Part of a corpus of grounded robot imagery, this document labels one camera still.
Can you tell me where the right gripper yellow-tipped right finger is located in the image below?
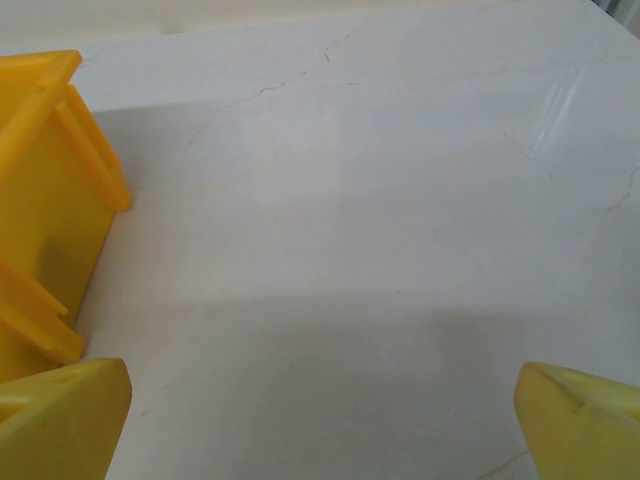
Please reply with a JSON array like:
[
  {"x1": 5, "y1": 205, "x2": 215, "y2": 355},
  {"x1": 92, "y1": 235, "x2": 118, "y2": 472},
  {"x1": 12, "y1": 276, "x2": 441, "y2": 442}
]
[{"x1": 514, "y1": 362, "x2": 640, "y2": 480}]

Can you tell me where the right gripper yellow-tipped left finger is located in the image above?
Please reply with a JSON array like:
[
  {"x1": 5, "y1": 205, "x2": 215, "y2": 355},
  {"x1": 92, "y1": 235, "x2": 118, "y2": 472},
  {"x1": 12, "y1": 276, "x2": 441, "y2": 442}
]
[{"x1": 0, "y1": 357, "x2": 134, "y2": 480}]

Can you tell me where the yellow plastic bin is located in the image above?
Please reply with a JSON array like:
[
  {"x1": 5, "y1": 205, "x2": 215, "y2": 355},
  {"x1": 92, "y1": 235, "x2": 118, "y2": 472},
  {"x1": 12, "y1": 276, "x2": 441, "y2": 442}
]
[{"x1": 0, "y1": 48, "x2": 134, "y2": 375}]

